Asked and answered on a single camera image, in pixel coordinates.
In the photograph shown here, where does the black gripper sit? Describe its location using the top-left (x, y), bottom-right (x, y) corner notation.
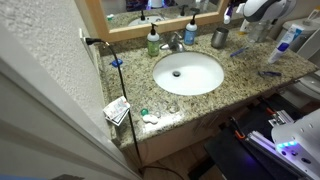
top-left (232, 0), bottom-right (247, 17)

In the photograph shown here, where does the small white toothpaste tube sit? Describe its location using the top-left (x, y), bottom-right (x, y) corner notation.
top-left (223, 3), bottom-right (235, 25)

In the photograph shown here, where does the grey metal cup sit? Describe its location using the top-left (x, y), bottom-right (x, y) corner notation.
top-left (210, 27), bottom-right (230, 49)

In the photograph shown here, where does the blue toothbrush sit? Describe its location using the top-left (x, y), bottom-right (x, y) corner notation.
top-left (229, 46), bottom-right (250, 58)

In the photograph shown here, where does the blue soap pump bottle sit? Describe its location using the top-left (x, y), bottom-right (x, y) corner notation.
top-left (183, 13), bottom-right (198, 46)

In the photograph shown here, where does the tall white tube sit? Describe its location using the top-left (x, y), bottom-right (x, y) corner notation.
top-left (279, 23), bottom-right (304, 51)

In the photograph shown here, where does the blue razor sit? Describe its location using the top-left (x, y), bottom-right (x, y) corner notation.
top-left (258, 70), bottom-right (283, 78)

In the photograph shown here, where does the chrome sink faucet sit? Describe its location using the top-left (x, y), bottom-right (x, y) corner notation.
top-left (159, 30), bottom-right (187, 53)

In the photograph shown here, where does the white toilet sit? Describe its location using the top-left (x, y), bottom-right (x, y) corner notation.
top-left (276, 6), bottom-right (320, 111)

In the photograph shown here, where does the white oval sink basin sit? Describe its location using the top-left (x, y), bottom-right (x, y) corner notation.
top-left (152, 50), bottom-right (225, 96)

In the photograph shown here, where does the green soap pump bottle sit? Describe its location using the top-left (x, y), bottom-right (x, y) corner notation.
top-left (146, 22), bottom-right (161, 57)

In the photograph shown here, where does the black and orange clamp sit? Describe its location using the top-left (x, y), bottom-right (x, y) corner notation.
top-left (229, 116), bottom-right (248, 140)
top-left (263, 105), bottom-right (278, 117)

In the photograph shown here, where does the clear round plastic lid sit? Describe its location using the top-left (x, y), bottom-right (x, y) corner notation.
top-left (166, 103), bottom-right (181, 114)

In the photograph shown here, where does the small blue plastic object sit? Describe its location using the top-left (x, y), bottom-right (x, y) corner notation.
top-left (109, 58), bottom-right (124, 68)

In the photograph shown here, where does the wood framed mirror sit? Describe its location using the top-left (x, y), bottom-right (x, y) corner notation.
top-left (74, 0), bottom-right (231, 43)

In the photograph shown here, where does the white contact lens case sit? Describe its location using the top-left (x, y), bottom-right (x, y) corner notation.
top-left (142, 113), bottom-right (160, 125)

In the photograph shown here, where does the light wood vanity cabinet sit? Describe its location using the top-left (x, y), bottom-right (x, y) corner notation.
top-left (116, 96), bottom-right (278, 168)

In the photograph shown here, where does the black robot cart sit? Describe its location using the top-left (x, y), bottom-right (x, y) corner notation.
top-left (203, 94), bottom-right (320, 180)

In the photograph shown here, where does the white paper cards stack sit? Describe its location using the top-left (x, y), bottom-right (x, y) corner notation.
top-left (102, 95), bottom-right (131, 127)

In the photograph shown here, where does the aluminium robot base mount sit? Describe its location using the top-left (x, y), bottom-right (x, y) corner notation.
top-left (246, 109), bottom-right (320, 180)

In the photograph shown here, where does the black power cable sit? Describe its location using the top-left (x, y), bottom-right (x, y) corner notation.
top-left (84, 36), bottom-right (186, 180)

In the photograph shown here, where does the white wall outlet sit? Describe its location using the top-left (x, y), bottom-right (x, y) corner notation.
top-left (78, 27), bottom-right (89, 48)

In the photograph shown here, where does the white door frame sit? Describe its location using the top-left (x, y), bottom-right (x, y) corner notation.
top-left (0, 23), bottom-right (141, 180)

